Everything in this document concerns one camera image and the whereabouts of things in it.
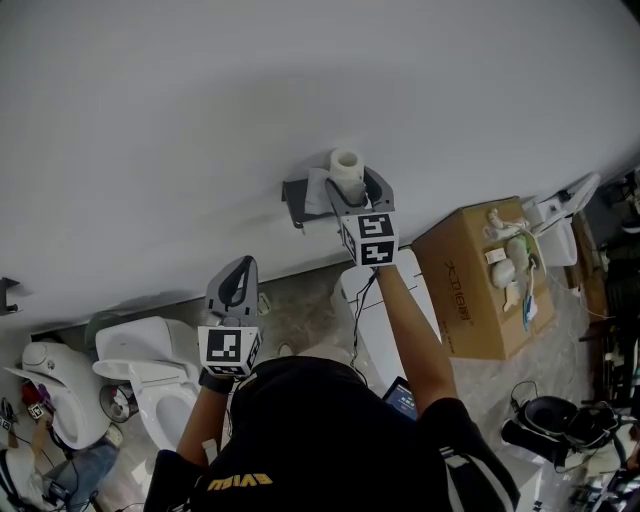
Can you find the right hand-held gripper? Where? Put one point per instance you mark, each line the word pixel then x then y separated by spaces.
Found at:
pixel 372 240

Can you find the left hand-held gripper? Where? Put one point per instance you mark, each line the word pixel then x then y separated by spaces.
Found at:
pixel 227 347

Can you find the white toilet paper roll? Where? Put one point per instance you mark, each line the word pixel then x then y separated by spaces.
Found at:
pixel 346 170

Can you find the black metal toilet paper holder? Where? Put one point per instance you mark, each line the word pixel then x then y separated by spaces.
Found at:
pixel 295 197

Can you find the person's right forearm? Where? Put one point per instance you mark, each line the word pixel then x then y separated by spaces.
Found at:
pixel 415 340

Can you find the person's left forearm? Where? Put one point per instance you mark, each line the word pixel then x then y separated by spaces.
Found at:
pixel 202 425

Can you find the white toilet with closed lid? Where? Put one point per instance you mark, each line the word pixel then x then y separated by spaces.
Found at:
pixel 365 310

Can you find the white toilet with open lid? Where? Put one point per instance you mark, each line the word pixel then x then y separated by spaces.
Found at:
pixel 150 360

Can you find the white toilet with raised lid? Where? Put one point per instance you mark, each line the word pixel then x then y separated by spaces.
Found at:
pixel 560 225

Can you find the white toilet with round button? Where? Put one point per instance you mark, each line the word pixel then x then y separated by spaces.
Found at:
pixel 60 380

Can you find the black wristband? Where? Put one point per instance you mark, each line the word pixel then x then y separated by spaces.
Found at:
pixel 216 382

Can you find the brown cardboard box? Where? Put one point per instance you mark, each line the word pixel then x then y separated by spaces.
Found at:
pixel 455 290

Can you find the dark green bin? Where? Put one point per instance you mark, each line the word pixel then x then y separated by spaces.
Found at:
pixel 100 325

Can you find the white plastic pipe fitting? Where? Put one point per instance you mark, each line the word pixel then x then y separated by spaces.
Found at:
pixel 502 224

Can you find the small white packet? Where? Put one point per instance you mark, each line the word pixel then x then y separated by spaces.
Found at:
pixel 496 256

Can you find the white rounded plastic part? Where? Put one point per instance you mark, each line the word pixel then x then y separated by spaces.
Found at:
pixel 502 272

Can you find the green and white bottle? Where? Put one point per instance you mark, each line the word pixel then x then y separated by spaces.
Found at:
pixel 519 250

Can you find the person's black t-shirt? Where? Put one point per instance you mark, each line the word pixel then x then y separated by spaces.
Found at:
pixel 320 440

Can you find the blue and white packet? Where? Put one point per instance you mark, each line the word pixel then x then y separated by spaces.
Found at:
pixel 529 307

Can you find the dark wooden furniture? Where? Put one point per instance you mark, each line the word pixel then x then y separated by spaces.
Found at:
pixel 620 310

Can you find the black headset equipment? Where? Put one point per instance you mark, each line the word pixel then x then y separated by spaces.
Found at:
pixel 555 425

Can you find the black wall bracket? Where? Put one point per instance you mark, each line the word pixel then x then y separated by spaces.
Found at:
pixel 9 295

